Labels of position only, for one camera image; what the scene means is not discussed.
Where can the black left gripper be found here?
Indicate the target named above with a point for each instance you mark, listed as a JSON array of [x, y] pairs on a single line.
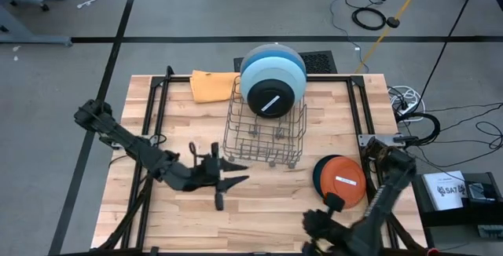
[[208, 175]]

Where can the black plate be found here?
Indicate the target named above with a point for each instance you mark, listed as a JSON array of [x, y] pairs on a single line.
[[263, 95]]

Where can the dark teal plate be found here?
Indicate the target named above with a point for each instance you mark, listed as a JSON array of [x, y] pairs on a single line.
[[317, 177]]

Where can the black round puck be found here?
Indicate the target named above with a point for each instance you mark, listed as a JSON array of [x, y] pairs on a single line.
[[393, 22]]

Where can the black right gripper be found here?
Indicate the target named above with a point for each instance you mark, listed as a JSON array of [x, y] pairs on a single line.
[[326, 232]]

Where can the yellow cloth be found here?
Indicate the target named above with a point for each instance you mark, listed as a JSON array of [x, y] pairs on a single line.
[[212, 87]]

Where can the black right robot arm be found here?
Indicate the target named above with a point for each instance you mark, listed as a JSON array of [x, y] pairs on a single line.
[[393, 177]]

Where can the black aluminium table frame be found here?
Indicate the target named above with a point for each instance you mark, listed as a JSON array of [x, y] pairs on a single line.
[[162, 110]]

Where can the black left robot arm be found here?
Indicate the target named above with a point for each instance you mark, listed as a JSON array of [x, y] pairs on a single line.
[[133, 146]]

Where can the pale blue plate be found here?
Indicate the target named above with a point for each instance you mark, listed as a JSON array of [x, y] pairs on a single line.
[[271, 69]]

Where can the white booklet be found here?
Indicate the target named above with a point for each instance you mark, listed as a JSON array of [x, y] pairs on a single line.
[[444, 189]]

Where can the grey device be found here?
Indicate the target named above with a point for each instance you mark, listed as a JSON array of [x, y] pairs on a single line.
[[490, 231]]

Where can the black equipment box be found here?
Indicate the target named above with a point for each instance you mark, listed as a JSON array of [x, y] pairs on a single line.
[[452, 218]]

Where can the large blue plate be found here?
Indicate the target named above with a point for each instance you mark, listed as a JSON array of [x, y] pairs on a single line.
[[273, 54]]

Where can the orange plate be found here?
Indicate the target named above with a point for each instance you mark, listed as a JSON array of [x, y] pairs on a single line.
[[342, 165]]

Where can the grey metal bracket plate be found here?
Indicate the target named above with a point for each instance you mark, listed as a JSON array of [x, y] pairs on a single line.
[[363, 140]]

